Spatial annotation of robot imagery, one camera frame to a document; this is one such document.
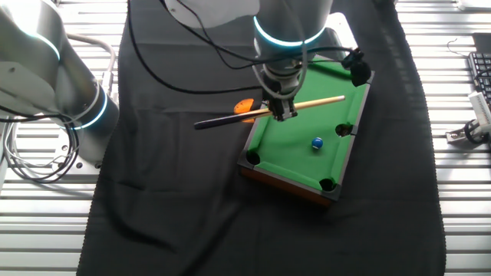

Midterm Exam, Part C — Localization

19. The silver camera on stand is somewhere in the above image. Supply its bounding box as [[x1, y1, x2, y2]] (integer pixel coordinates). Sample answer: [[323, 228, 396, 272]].
[[469, 90, 491, 130]]

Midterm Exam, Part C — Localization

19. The light grey wrist cable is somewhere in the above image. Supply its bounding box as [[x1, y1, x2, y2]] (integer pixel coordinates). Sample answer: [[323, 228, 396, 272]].
[[252, 41, 308, 101]]

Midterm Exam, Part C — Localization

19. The black keyboard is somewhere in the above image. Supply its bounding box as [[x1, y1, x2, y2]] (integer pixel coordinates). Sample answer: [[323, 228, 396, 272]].
[[467, 51, 491, 110]]

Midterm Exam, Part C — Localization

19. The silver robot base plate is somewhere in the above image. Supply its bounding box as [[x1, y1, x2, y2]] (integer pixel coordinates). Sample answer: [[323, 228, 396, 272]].
[[51, 126, 104, 176]]

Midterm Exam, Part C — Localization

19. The white box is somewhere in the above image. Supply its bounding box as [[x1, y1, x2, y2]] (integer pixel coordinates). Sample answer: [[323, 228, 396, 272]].
[[456, 0, 491, 12]]

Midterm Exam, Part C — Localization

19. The mini green pool table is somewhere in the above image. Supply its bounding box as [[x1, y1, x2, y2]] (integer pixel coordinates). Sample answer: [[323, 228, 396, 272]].
[[236, 57, 376, 208]]

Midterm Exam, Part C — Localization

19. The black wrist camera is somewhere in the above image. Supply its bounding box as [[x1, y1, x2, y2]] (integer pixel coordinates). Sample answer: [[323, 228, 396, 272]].
[[341, 48, 373, 88]]

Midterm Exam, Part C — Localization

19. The black cloth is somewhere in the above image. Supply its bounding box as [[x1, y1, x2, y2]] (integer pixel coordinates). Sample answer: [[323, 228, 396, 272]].
[[76, 0, 448, 276]]

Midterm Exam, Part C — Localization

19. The metal camera stand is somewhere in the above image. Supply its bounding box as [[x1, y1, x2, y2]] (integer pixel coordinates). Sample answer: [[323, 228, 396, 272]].
[[444, 119, 491, 146]]

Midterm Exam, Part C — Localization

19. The cable bundle at robot base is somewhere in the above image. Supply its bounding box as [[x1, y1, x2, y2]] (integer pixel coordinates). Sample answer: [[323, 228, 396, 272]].
[[0, 110, 81, 184]]

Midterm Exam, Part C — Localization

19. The black flat pad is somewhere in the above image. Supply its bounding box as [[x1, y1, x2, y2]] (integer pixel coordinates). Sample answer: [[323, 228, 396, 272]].
[[473, 32, 491, 53]]

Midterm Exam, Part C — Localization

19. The wooden pool cue black handle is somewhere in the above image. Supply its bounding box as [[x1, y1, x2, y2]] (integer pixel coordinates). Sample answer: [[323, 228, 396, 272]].
[[193, 95, 347, 131]]

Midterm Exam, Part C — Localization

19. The thick grey cable with connector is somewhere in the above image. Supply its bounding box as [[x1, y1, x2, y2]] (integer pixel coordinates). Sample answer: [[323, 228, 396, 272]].
[[64, 32, 117, 97]]

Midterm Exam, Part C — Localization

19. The long black cable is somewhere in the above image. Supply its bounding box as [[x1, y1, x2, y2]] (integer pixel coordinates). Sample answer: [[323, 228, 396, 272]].
[[127, 0, 265, 95], [159, 0, 269, 71]]

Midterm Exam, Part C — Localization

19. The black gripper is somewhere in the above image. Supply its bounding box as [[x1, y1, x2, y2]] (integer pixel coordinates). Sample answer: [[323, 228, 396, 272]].
[[262, 78, 302, 123]]

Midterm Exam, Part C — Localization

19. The orange half-round plastic piece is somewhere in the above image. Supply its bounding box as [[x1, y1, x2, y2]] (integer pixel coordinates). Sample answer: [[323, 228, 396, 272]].
[[233, 97, 255, 123]]

